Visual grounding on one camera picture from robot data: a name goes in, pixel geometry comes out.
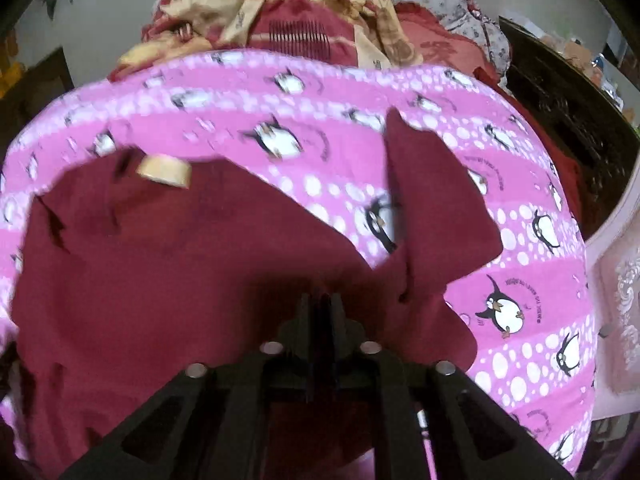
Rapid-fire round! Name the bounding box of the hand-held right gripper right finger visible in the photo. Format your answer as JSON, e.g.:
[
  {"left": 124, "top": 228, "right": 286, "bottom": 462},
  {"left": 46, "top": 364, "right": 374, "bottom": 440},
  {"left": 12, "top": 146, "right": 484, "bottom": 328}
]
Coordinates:
[{"left": 322, "top": 292, "right": 576, "bottom": 480}]

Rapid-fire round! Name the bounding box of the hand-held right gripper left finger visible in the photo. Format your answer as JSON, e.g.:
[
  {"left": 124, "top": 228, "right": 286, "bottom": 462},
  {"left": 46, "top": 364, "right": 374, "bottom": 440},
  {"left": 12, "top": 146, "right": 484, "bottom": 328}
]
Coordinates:
[{"left": 57, "top": 292, "right": 323, "bottom": 480}]

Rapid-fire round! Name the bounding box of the maroon small garment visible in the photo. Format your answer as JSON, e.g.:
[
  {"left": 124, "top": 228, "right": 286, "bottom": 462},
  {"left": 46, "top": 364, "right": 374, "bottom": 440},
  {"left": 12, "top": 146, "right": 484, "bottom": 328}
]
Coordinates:
[{"left": 10, "top": 107, "right": 505, "bottom": 480}]

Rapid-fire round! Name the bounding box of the pink penguin print blanket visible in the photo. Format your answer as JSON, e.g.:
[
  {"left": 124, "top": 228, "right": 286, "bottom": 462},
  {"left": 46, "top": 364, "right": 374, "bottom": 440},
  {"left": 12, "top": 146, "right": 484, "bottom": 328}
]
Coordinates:
[{"left": 0, "top": 50, "right": 598, "bottom": 480}]

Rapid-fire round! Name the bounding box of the red bed sheet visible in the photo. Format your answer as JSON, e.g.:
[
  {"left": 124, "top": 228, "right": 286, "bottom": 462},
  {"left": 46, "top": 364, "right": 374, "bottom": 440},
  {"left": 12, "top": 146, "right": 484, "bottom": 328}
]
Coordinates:
[{"left": 480, "top": 67, "right": 586, "bottom": 238}]

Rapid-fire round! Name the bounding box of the pale pink lace cloth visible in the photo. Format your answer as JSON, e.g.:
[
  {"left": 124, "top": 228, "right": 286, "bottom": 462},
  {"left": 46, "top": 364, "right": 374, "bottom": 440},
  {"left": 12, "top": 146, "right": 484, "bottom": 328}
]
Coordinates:
[{"left": 582, "top": 190, "right": 640, "bottom": 421}]

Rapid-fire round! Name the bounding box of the red and yellow patterned blanket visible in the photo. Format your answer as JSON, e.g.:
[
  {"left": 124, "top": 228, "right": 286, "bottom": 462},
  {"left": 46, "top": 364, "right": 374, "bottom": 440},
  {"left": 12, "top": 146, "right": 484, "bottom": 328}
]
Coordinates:
[{"left": 107, "top": 0, "right": 501, "bottom": 86}]

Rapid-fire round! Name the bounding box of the dark carved wooden headboard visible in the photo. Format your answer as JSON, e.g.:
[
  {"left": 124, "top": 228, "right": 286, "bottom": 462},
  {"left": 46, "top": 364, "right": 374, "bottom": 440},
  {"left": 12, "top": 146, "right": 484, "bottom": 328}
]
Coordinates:
[{"left": 500, "top": 16, "right": 640, "bottom": 241}]

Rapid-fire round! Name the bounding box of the dark wooden cabinet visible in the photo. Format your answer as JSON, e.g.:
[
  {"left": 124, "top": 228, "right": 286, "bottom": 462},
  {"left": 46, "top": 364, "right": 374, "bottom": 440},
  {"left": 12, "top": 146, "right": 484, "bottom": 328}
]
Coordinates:
[{"left": 0, "top": 47, "right": 76, "bottom": 161}]

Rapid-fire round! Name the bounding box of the yellow box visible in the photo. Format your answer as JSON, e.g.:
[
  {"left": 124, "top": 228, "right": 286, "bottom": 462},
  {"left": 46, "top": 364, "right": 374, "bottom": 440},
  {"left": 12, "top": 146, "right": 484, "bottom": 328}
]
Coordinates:
[{"left": 0, "top": 60, "right": 26, "bottom": 102}]

